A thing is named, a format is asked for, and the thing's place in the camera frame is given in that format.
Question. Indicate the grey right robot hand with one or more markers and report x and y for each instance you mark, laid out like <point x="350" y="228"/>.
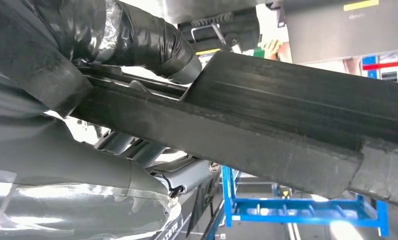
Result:
<point x="36" y="155"/>

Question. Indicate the blue metal cart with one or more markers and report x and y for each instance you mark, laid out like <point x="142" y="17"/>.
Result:
<point x="228" y="198"/>

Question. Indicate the grey machine with yellow label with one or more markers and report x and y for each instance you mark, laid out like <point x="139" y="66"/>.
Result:
<point x="334" y="36"/>

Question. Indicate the red barrier belt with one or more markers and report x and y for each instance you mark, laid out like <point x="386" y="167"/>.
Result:
<point x="391" y="64"/>

